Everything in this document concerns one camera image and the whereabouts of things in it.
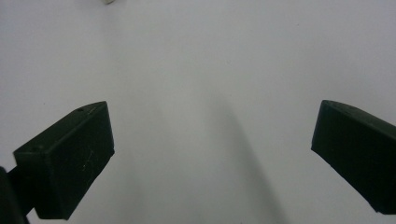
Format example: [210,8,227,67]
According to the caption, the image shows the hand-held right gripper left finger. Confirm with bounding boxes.
[12,100,116,221]

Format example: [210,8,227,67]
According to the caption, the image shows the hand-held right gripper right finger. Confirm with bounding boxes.
[310,99,396,216]

